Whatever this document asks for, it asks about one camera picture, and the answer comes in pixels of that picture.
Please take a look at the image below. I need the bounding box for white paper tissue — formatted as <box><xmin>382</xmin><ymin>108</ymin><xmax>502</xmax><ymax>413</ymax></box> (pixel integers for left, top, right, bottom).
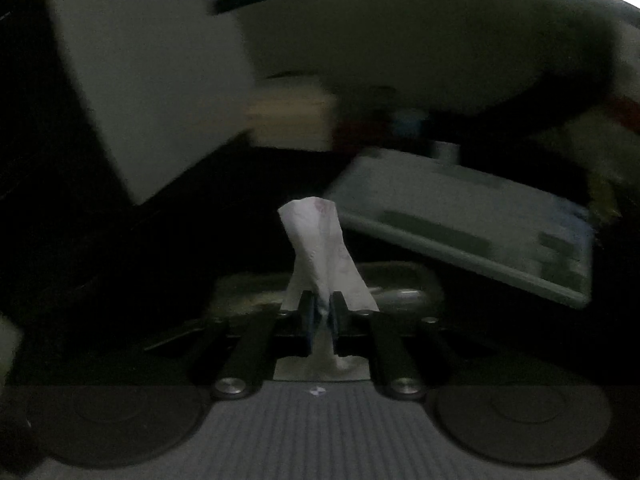
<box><xmin>276</xmin><ymin>196</ymin><xmax>380</xmax><ymax>372</ymax></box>

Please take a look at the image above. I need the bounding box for white computer case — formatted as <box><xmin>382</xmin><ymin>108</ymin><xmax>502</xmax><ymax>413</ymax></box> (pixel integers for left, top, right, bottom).
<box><xmin>42</xmin><ymin>0</ymin><xmax>257</xmax><ymax>207</ymax></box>

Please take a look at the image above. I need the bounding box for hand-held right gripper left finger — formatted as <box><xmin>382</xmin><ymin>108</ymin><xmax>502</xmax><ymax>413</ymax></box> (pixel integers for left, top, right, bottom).
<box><xmin>142</xmin><ymin>291</ymin><xmax>318</xmax><ymax>402</ymax></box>

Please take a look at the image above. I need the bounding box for clear glass jar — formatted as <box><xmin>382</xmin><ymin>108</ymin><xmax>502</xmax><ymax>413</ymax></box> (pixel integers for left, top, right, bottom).
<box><xmin>214</xmin><ymin>260</ymin><xmax>447</xmax><ymax>322</ymax></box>

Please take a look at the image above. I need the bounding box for beige cardboard box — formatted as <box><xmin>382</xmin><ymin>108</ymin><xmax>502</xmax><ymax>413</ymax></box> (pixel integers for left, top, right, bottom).
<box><xmin>246</xmin><ymin>85</ymin><xmax>337</xmax><ymax>152</ymax></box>

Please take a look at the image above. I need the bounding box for small blue box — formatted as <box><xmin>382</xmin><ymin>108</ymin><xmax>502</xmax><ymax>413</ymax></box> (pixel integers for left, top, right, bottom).
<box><xmin>394</xmin><ymin>109</ymin><xmax>427</xmax><ymax>137</ymax></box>

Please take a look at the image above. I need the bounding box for small white container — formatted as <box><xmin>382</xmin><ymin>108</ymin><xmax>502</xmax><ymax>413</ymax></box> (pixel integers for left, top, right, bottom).
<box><xmin>431</xmin><ymin>140</ymin><xmax>459</xmax><ymax>162</ymax></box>

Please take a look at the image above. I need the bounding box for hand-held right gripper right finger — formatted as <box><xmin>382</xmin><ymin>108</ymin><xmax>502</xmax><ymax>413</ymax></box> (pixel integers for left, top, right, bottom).
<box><xmin>327</xmin><ymin>291</ymin><xmax>482</xmax><ymax>402</ymax></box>

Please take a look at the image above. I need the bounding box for bottle with yellow liquid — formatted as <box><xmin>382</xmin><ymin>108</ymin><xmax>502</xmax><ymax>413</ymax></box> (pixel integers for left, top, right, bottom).
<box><xmin>587</xmin><ymin>167</ymin><xmax>623</xmax><ymax>223</ymax></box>

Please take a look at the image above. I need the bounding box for white and grey keyboard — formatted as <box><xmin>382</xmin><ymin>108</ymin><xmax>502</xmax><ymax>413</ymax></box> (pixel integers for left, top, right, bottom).
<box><xmin>322</xmin><ymin>147</ymin><xmax>597</xmax><ymax>311</ymax></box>

